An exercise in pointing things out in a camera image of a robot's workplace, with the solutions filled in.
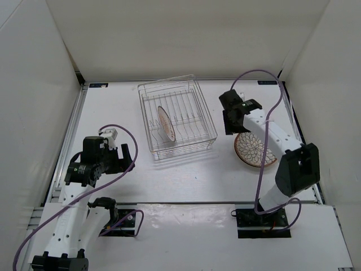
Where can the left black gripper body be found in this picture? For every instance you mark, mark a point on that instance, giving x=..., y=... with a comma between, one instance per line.
x=109, y=160

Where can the floral patterned bowl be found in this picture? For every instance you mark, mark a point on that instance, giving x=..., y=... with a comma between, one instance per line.
x=249, y=148

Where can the orange patterned plate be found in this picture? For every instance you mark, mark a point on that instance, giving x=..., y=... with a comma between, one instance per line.
x=166, y=124

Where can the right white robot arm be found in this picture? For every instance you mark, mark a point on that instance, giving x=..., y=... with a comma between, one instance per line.
x=298, y=167

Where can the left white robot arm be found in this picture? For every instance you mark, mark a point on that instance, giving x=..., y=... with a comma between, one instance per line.
x=81, y=220

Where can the right blue corner label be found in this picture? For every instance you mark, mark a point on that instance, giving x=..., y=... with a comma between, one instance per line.
x=267, y=82

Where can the blue corner label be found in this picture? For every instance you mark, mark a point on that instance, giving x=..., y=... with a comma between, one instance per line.
x=98, y=85
x=267, y=82

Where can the left blue corner label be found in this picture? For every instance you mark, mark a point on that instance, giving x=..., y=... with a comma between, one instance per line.
x=98, y=85

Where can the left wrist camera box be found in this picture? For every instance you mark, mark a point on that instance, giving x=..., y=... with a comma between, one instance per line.
x=108, y=133

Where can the wire dish rack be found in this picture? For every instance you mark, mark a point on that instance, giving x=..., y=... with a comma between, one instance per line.
x=182, y=99

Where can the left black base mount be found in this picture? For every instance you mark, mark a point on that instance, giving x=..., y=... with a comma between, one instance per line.
x=128, y=224

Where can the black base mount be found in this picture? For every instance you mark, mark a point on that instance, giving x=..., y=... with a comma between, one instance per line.
x=128, y=224
x=253, y=226

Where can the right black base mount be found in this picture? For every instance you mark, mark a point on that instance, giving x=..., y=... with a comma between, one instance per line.
x=253, y=226

